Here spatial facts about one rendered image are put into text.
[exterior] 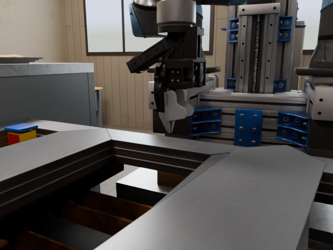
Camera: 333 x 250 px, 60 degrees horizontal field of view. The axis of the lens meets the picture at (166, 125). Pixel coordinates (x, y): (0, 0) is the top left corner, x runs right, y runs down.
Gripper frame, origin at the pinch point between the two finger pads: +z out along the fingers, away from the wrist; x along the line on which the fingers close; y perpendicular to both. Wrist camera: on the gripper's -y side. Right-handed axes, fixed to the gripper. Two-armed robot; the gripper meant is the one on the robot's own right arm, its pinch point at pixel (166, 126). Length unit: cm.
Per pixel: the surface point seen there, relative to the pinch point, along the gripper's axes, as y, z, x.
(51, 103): -63, 3, 25
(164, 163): -1.7, 9.4, 2.1
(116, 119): -262, 82, 326
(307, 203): 28.0, 5.8, -11.1
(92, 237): -27.0, 37.6, 4.5
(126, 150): -12.2, 7.7, 2.3
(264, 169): 20.5, 5.8, -0.9
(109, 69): -271, 1, 325
